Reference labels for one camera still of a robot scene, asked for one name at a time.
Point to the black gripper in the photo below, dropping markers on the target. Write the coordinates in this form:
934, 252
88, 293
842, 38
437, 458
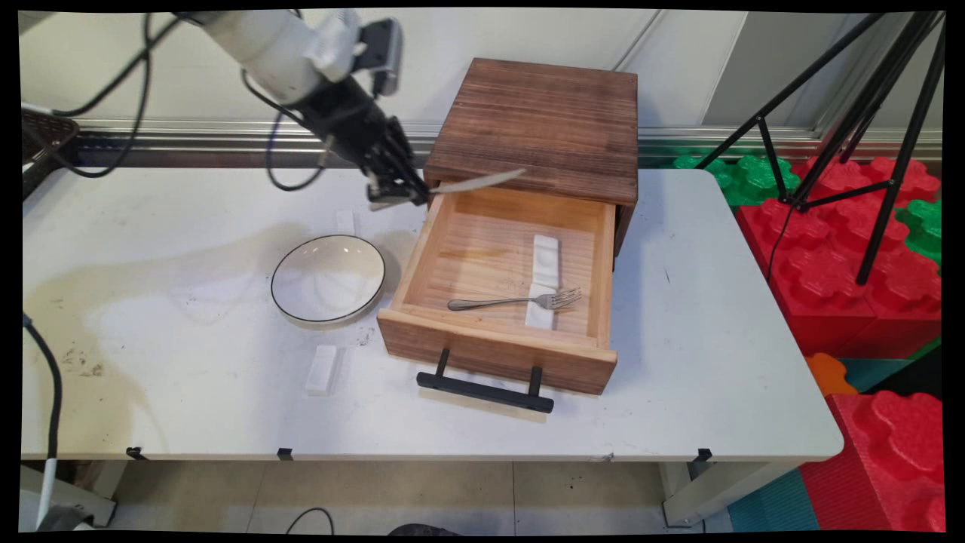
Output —
354, 124

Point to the silver table knife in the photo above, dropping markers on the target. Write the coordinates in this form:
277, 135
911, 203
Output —
475, 182

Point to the silver fork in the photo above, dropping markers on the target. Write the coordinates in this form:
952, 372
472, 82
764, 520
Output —
520, 301

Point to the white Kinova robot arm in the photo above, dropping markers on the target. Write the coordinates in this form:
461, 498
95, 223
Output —
264, 41

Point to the small white cutlery rest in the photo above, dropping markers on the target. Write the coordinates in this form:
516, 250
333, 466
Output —
345, 221

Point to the light wooden drawer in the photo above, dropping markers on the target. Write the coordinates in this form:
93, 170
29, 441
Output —
482, 256

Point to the white bowl black rim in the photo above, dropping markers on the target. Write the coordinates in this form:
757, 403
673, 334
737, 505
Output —
328, 279

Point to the dark wooden cabinet box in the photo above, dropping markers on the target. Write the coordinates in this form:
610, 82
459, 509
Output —
543, 121

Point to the black mesh basket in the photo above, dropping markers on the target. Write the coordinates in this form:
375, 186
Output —
45, 136

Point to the white table leg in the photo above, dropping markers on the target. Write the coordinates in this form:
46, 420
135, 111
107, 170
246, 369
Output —
709, 490

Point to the large red foam block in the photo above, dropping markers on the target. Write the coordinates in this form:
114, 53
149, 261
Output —
837, 286

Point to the orange foam piece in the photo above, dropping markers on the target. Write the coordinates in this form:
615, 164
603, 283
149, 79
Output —
828, 373

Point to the black tripod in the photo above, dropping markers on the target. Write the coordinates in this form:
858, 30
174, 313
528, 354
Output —
882, 113

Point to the teal foam mat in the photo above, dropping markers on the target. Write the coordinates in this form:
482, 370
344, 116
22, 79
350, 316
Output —
773, 505

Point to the small green foam block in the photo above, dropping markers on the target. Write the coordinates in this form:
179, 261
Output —
926, 226

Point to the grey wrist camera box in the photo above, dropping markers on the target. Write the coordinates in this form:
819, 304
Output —
383, 53

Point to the white ribbed camera mount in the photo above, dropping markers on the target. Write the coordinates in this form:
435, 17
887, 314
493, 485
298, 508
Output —
335, 41

